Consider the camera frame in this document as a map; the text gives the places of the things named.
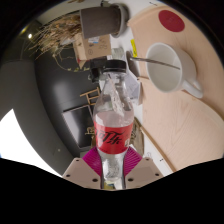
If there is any white ceramic mug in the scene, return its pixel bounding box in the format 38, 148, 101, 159
145, 42, 204, 99

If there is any printed newspaper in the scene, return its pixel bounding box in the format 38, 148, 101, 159
124, 71, 143, 104

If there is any metal spoon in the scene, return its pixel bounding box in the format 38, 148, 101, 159
129, 55, 182, 71

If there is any yellow tape strip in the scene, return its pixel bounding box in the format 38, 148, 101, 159
130, 39, 138, 58

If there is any clear red-labelled drink bottle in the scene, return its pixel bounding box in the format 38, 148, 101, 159
92, 59, 135, 183

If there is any dried plant in grey pot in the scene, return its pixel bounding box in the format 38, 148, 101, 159
28, 4, 124, 73

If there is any black wall screen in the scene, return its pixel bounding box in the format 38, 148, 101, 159
62, 104, 98, 149

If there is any grey pot saucer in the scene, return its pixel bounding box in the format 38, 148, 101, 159
111, 3, 129, 38

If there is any wooden easel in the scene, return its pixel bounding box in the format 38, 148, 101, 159
79, 87, 101, 106

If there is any cardboard box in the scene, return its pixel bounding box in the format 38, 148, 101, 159
73, 33, 113, 61

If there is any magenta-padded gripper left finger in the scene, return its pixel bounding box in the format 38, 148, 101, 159
62, 146, 104, 190

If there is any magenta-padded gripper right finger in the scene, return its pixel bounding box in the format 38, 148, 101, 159
121, 145, 164, 190

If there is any long ceiling light panel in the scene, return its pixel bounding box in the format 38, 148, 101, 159
0, 108, 63, 178

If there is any tan wooden drawing board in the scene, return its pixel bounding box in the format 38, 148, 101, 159
128, 4, 224, 173

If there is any small white cup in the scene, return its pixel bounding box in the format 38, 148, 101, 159
111, 47, 125, 61

